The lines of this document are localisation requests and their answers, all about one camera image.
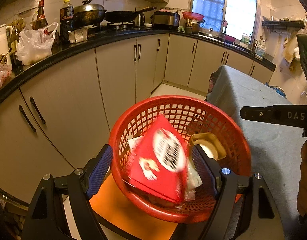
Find clear plastic wrapper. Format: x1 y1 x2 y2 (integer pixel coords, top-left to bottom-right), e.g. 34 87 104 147
184 159 203 201

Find red cardboard box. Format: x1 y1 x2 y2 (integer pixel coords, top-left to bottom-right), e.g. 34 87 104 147
125 114 188 204

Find white and blue small box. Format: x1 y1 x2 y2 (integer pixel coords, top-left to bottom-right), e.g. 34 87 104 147
128 136 143 153

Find beige lower kitchen cabinets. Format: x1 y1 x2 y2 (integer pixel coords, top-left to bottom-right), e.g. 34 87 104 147
0 33 277 204

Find person's right hand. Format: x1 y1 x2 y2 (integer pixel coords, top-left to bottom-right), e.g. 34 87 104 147
297 140 307 216

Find hanging plastic bags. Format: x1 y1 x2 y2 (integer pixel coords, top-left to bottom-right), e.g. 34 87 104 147
280 31 300 73

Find blue bag behind table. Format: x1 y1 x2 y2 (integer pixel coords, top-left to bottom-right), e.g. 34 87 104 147
265 83 287 98

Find glass pot lid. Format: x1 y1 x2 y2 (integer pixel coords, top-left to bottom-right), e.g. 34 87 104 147
201 24 220 38

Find red plastic mesh basket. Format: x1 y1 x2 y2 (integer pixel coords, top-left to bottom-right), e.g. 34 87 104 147
109 95 251 223

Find red colander bowl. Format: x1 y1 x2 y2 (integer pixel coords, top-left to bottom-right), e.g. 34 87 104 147
182 11 204 22

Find silver rice cooker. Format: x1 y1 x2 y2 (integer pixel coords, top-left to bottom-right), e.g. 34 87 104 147
151 11 180 30

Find white plastic bag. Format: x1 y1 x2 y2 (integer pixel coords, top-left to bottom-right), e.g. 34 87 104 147
16 22 58 66

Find white electric kettle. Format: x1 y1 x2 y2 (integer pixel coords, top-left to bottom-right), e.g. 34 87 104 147
0 24 13 65

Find small metal seasoning container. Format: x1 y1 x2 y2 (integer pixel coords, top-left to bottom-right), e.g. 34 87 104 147
68 28 88 43

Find black frying pan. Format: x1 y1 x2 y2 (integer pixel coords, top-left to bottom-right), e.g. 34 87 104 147
105 7 156 23

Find yellow cap oil bottle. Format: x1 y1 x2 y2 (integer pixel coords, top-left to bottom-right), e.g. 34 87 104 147
60 0 74 43

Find dark soy sauce bottle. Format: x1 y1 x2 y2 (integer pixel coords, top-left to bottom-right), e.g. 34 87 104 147
32 0 48 30

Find steel wok with lid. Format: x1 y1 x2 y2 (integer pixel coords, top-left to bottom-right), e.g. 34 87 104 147
73 0 106 29

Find wall shelf rack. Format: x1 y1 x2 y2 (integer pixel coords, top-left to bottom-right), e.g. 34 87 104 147
261 18 305 31

